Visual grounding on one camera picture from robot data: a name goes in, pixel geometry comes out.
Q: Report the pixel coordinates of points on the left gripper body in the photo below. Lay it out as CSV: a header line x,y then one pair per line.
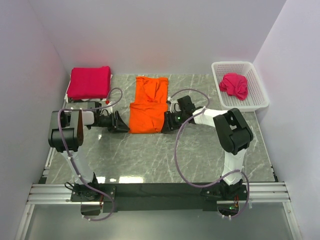
x,y
114,121

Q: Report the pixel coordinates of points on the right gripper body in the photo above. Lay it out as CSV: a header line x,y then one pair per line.
x,y
167,122

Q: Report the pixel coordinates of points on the orange t shirt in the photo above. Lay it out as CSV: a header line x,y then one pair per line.
x,y
150,104

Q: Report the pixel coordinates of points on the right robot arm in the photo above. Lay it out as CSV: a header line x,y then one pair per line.
x,y
234,135

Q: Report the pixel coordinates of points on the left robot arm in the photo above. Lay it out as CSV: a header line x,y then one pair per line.
x,y
66,136

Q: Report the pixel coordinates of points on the folded crimson t shirt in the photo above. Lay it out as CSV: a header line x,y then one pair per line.
x,y
89,83

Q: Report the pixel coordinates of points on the crumpled crimson t shirt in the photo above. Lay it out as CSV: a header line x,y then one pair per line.
x,y
234,85

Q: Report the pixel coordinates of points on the black base beam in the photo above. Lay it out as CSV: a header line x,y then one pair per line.
x,y
161,196

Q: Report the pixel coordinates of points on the white plastic basket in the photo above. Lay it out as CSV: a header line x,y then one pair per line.
x,y
257,97

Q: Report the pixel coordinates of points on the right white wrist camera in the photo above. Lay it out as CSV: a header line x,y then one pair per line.
x,y
172,104

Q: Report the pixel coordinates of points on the aluminium rail frame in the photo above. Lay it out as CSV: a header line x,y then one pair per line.
x,y
49,215

